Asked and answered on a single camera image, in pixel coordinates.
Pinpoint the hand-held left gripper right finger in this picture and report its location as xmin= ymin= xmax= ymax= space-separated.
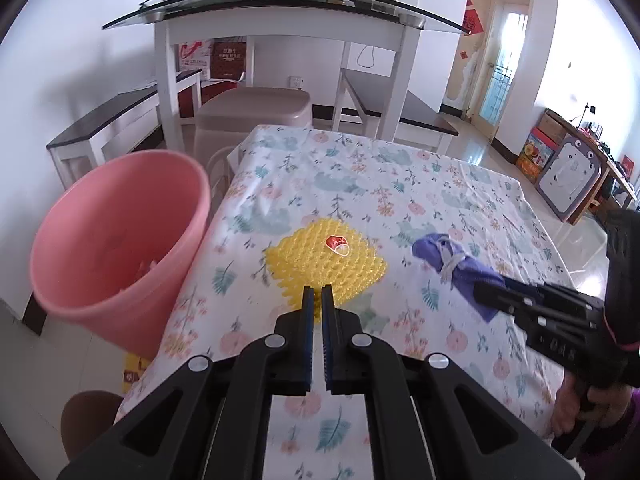
xmin=321 ymin=284 xmax=583 ymax=480

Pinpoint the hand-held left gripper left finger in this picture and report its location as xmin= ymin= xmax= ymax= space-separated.
xmin=57 ymin=285 xmax=317 ymax=480

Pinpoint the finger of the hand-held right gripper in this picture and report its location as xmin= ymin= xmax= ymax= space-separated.
xmin=472 ymin=284 xmax=599 ymax=334
xmin=500 ymin=276 xmax=607 ymax=313

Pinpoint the purple cloth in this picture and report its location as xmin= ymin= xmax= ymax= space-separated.
xmin=411 ymin=232 xmax=507 ymax=323

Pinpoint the yellow foam net with sticker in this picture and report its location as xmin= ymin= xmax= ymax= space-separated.
xmin=263 ymin=216 xmax=390 ymax=306

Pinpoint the pink plastic bucket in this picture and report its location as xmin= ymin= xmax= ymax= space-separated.
xmin=30 ymin=150 xmax=213 ymax=361

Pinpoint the person's right forearm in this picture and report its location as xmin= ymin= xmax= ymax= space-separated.
xmin=580 ymin=385 xmax=640 ymax=480

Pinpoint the person's right hand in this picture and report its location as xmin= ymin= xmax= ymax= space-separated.
xmin=552 ymin=376 xmax=629 ymax=434

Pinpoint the grey drawing board with eyes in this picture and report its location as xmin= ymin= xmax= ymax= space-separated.
xmin=535 ymin=136 xmax=603 ymax=223

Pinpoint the colourful fruit box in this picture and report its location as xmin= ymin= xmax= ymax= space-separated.
xmin=515 ymin=130 xmax=556 ymax=183

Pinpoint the wooden desk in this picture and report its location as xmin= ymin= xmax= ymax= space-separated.
xmin=542 ymin=109 xmax=640 ymax=226

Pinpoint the floral tablecloth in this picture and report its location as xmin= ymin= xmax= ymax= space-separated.
xmin=114 ymin=124 xmax=573 ymax=480

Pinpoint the cardboard box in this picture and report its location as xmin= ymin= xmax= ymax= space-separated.
xmin=537 ymin=112 xmax=568 ymax=146

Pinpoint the yellow box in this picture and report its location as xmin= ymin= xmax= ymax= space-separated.
xmin=122 ymin=352 xmax=153 ymax=396

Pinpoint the white bench with dark seat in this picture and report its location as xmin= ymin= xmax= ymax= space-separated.
xmin=332 ymin=69 xmax=460 ymax=153
xmin=46 ymin=69 xmax=203 ymax=186

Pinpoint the beige plastic stool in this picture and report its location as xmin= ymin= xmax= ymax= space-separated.
xmin=194 ymin=86 xmax=315 ymax=166

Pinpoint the door with window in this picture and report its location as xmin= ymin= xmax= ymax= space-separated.
xmin=475 ymin=0 xmax=531 ymax=136

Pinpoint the brown round stool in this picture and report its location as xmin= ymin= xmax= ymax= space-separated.
xmin=60 ymin=390 xmax=126 ymax=461

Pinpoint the large red box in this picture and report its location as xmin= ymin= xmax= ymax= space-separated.
xmin=177 ymin=80 xmax=236 ymax=121

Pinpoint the dark red box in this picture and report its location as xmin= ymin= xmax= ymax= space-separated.
xmin=210 ymin=39 xmax=248 ymax=81

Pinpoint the white red carton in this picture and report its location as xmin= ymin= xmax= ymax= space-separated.
xmin=179 ymin=40 xmax=216 ymax=73

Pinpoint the white table with glass top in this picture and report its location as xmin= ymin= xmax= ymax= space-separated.
xmin=102 ymin=0 xmax=473 ymax=153

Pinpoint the red wall decoration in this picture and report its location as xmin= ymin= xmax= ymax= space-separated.
xmin=462 ymin=0 xmax=486 ymax=36

